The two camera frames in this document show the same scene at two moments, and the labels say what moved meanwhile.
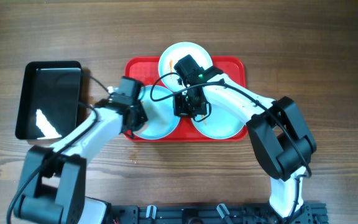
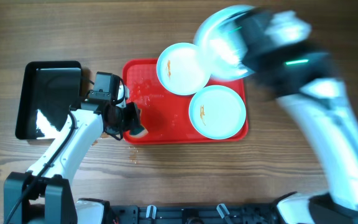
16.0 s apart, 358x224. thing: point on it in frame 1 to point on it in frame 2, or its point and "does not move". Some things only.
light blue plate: (161, 121) to (225, 48)
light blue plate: (171, 56) does not move
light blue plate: (222, 124) does not move
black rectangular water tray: (50, 101) does not move
